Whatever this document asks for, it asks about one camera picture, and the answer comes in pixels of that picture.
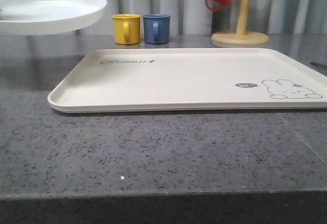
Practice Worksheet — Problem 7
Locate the cream rectangular rabbit tray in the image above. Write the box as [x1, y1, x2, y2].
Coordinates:
[48, 48, 326, 113]

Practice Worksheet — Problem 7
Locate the yellow mug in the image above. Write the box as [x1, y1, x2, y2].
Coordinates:
[111, 14, 141, 45]

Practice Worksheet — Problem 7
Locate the wooden mug tree stand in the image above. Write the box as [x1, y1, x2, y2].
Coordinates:
[211, 0, 269, 45]

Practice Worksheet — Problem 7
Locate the white round plate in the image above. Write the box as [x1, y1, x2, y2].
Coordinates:
[1, 0, 107, 36]

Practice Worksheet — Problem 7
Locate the blue mug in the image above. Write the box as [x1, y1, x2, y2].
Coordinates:
[142, 14, 171, 44]

